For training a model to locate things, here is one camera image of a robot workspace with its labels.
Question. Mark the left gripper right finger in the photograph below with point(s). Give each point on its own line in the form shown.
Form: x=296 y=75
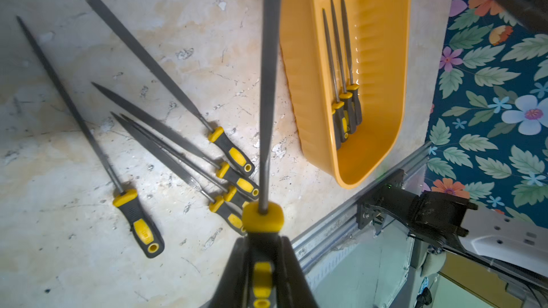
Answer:
x=291 y=286

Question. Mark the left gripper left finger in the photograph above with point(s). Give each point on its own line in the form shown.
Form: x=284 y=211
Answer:
x=232 y=290

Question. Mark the file tool five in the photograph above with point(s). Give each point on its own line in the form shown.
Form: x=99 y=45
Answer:
x=264 y=219

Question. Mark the file tool four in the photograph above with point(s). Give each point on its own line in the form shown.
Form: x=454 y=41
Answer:
x=144 y=230

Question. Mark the file tool three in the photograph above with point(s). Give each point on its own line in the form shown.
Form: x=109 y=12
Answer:
x=338 y=112

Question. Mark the file tool two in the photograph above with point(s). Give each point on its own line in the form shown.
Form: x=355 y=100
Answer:
x=346 y=95

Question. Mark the file tool one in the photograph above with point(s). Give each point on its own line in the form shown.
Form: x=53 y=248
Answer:
x=353 y=87

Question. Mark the yellow plastic storage box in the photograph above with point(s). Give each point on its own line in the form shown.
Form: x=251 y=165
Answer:
x=379 y=35

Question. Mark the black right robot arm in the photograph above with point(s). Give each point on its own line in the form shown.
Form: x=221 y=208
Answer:
x=486 y=185

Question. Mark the file tool nine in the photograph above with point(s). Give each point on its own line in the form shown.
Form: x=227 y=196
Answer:
x=216 y=205

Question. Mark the file tool seven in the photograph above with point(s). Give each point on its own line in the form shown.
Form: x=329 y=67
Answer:
x=223 y=170

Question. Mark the file tool six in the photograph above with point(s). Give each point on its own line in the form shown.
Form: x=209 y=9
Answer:
x=217 y=135

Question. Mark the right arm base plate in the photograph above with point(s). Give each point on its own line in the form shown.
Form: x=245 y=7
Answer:
x=381 y=196

